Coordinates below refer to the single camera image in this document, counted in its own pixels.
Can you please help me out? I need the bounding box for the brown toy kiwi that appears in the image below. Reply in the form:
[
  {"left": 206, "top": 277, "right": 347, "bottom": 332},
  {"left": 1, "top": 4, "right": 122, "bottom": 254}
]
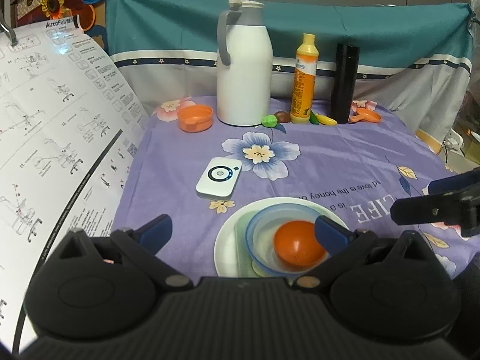
[{"left": 274, "top": 111, "right": 291, "bottom": 124}]

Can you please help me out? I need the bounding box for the white power strip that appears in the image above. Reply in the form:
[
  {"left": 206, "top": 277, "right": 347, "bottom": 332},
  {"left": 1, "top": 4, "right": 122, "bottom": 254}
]
[{"left": 443, "top": 128, "right": 464, "bottom": 153}]

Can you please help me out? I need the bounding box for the teal striped curtain cloth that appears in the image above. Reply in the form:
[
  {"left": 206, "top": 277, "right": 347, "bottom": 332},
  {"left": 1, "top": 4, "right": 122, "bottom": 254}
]
[{"left": 106, "top": 0, "right": 473, "bottom": 151}]

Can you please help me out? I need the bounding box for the white remote device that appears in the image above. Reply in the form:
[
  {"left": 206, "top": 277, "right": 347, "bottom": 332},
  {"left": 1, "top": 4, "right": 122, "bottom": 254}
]
[{"left": 195, "top": 157, "right": 242, "bottom": 200}]

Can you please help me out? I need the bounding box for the green toy cucumber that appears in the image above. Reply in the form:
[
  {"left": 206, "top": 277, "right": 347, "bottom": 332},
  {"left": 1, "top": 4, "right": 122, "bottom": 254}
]
[{"left": 309, "top": 111, "right": 319, "bottom": 125}]

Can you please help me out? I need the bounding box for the white instruction sheet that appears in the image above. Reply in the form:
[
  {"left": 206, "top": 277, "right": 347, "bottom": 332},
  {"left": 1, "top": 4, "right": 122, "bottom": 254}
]
[{"left": 0, "top": 17, "right": 148, "bottom": 351}]

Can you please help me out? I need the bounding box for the orange detergent bottle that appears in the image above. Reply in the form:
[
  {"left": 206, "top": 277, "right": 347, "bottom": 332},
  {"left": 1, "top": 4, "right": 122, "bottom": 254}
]
[{"left": 290, "top": 33, "right": 319, "bottom": 124}]

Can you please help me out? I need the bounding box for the brown-orange small bowl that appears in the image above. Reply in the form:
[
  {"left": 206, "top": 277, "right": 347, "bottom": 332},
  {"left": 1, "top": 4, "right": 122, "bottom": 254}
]
[{"left": 273, "top": 220, "right": 327, "bottom": 267}]

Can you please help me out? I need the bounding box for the green toy lime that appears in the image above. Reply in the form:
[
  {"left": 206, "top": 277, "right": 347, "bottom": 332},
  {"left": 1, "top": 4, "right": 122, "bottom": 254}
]
[{"left": 261, "top": 115, "right": 278, "bottom": 128}]

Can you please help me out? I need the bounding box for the white round plate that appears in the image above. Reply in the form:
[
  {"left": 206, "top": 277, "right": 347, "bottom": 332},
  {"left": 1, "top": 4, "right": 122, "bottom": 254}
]
[{"left": 213, "top": 197, "right": 348, "bottom": 277}]

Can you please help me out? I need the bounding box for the blue translucent bowl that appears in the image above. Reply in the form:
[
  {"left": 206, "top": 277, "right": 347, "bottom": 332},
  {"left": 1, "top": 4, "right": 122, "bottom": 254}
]
[{"left": 244, "top": 202, "right": 331, "bottom": 276}]

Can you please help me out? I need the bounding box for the green square plate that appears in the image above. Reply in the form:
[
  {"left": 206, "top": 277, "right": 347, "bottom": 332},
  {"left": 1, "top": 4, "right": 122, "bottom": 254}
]
[{"left": 234, "top": 211, "right": 261, "bottom": 278}]

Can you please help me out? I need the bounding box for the black tall flask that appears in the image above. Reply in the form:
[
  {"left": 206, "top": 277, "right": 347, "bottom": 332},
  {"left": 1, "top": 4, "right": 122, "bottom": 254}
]
[{"left": 329, "top": 43, "right": 360, "bottom": 124}]

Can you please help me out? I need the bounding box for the yellow scalloped small plate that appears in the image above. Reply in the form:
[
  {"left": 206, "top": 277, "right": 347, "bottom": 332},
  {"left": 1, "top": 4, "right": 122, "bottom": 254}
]
[{"left": 251, "top": 261, "right": 275, "bottom": 277}]

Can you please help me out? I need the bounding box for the clear translucent bowl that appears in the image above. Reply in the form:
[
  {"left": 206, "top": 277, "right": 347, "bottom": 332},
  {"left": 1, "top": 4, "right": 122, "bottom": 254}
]
[{"left": 251, "top": 213, "right": 324, "bottom": 271}]

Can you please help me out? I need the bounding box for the purple floral tablecloth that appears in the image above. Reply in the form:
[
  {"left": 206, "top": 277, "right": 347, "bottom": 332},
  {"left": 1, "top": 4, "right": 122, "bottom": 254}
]
[{"left": 110, "top": 95, "right": 480, "bottom": 282}]

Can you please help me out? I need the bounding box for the orange toy pot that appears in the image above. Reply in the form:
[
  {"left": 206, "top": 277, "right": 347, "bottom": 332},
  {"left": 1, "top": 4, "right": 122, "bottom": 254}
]
[{"left": 177, "top": 104, "right": 213, "bottom": 133}]

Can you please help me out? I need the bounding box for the yellow toy banana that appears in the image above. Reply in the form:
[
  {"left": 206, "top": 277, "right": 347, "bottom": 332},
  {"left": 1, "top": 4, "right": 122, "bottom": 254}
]
[{"left": 315, "top": 114, "right": 338, "bottom": 126}]

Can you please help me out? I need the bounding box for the white thermos jug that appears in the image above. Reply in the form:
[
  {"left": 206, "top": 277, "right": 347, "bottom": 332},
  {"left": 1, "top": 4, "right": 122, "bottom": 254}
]
[{"left": 216, "top": 0, "right": 273, "bottom": 127}]

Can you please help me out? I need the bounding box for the orange toy frying pan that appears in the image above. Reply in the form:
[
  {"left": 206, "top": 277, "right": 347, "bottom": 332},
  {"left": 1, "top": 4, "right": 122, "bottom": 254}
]
[{"left": 349, "top": 108, "right": 383, "bottom": 124}]

